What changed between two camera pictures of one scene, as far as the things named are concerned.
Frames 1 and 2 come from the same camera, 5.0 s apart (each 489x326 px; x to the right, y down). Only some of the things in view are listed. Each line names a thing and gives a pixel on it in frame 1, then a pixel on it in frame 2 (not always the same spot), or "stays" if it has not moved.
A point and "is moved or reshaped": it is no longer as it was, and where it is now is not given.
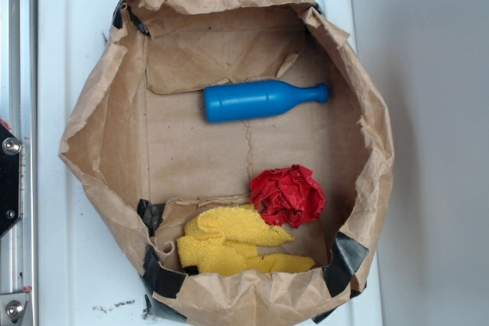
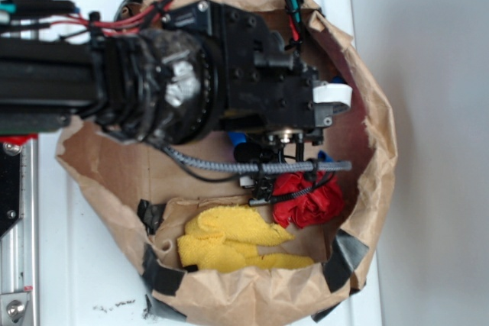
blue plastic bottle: [254, 100] is moved or reshaped
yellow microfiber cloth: [220, 241] stays
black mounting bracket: [10, 180] stays
